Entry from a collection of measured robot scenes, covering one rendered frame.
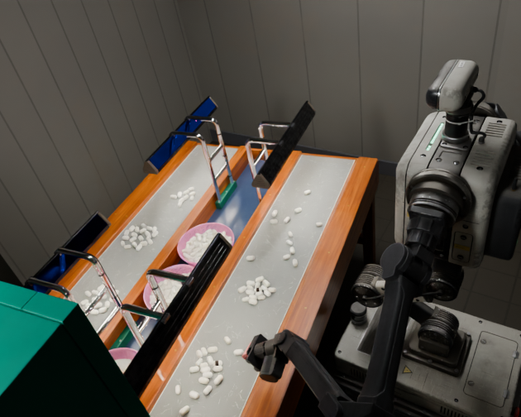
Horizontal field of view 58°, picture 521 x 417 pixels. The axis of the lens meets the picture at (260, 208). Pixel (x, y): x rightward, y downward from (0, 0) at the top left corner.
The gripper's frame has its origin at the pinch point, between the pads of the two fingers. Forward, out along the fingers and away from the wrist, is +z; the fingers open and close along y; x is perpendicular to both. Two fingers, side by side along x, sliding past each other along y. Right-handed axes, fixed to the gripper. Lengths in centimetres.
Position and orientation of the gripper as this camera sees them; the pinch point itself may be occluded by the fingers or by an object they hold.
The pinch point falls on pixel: (244, 357)
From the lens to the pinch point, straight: 164.0
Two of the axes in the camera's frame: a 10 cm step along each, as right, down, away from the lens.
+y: -3.9, 6.3, -6.7
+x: 7.1, 6.7, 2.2
